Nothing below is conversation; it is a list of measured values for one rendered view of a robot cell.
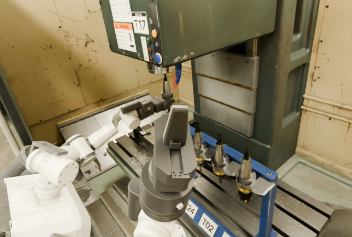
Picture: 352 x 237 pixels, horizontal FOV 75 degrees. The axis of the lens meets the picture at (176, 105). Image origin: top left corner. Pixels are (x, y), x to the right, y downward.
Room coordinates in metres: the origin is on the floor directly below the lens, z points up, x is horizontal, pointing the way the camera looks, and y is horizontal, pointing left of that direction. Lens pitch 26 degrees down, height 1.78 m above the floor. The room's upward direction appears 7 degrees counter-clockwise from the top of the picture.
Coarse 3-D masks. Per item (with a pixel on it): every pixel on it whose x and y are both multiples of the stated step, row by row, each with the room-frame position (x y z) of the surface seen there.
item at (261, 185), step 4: (260, 176) 0.55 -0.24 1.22; (256, 180) 0.53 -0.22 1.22; (260, 180) 0.53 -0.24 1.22; (264, 180) 0.53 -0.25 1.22; (268, 180) 0.52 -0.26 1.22; (252, 184) 0.52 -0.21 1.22; (256, 184) 0.52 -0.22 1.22; (260, 184) 0.51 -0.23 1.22; (264, 184) 0.51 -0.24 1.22; (268, 184) 0.51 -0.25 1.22; (272, 184) 0.51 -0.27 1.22; (252, 188) 0.50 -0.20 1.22; (256, 188) 0.50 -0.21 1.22; (260, 188) 0.50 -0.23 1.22; (264, 188) 0.50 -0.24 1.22; (268, 188) 0.49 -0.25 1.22; (252, 192) 0.49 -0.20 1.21; (256, 192) 0.49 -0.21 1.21; (260, 192) 0.48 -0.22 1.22; (264, 192) 0.48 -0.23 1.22
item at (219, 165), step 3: (213, 156) 0.66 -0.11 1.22; (213, 159) 0.64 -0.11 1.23; (228, 159) 0.63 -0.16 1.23; (213, 162) 0.63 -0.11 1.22; (216, 162) 0.63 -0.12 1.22; (222, 162) 0.62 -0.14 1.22; (225, 162) 0.62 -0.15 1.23; (228, 162) 0.63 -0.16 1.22; (213, 165) 0.63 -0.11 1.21; (216, 165) 0.63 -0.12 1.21; (219, 165) 0.61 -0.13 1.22; (222, 165) 0.61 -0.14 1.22; (225, 165) 0.61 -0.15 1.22; (219, 168) 0.61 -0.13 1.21
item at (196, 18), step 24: (144, 0) 0.79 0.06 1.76; (168, 0) 0.76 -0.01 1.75; (192, 0) 0.81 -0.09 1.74; (216, 0) 0.88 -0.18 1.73; (240, 0) 0.96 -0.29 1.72; (264, 0) 1.05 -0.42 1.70; (168, 24) 0.75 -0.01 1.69; (192, 24) 0.81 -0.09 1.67; (216, 24) 0.88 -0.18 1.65; (240, 24) 0.96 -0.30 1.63; (264, 24) 1.06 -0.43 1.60; (168, 48) 0.75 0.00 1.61; (192, 48) 0.81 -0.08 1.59; (216, 48) 0.88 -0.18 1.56
